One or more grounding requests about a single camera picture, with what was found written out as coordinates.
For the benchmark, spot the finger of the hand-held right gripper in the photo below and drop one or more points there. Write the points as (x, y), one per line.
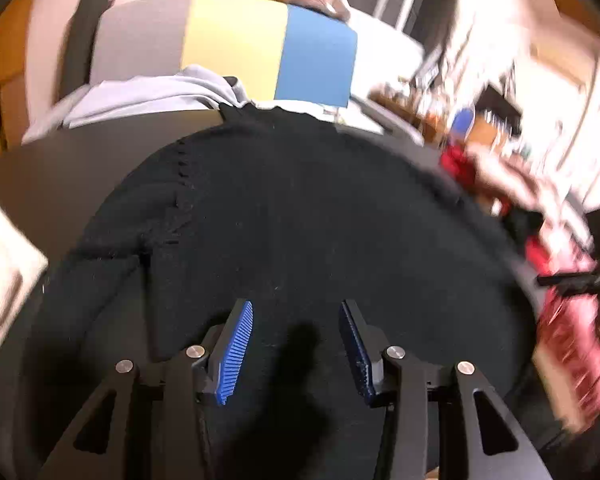
(575, 281)

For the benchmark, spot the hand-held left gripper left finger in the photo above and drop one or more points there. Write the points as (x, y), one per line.
(235, 350)

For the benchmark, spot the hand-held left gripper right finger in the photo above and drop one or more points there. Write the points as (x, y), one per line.
(356, 355)

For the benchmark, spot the black knit sweater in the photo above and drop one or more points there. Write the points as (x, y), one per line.
(300, 220)

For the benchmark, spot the red cloth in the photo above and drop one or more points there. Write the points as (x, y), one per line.
(575, 330)

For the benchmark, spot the pink beige cloth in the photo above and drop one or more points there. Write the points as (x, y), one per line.
(520, 180)

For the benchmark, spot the black monitor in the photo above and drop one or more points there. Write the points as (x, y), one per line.
(497, 105)

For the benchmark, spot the blue lidded container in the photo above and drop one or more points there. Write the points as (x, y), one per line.
(462, 121)

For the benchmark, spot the round wooden table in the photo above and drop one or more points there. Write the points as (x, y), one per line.
(430, 120)

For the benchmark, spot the beige folded cloth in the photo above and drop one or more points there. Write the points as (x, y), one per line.
(2, 270)

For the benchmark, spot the light grey cloth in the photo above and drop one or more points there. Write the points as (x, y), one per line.
(145, 95)

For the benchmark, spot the grey yellow blue panel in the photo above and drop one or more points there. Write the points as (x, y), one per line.
(240, 45)

